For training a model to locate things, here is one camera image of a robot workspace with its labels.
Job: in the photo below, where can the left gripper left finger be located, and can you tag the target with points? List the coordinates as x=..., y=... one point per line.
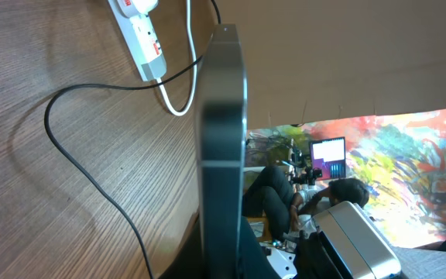
x=190, y=262

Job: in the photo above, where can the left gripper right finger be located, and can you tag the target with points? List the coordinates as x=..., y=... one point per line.
x=253, y=261

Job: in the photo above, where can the smartphone with blue screen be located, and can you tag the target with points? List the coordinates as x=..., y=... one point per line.
x=220, y=124

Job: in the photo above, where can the white charger plug adapter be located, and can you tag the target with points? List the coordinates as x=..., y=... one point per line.
x=132, y=8

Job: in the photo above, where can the person in dark clothes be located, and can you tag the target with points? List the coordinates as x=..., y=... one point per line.
x=289, y=211

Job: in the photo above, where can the laptop with lit screen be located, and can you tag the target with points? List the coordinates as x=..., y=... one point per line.
x=328, y=158

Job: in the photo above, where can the white power strip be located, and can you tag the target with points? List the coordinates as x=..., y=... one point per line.
x=141, y=39

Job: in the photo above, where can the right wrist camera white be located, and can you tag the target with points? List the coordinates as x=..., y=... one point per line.
x=354, y=245

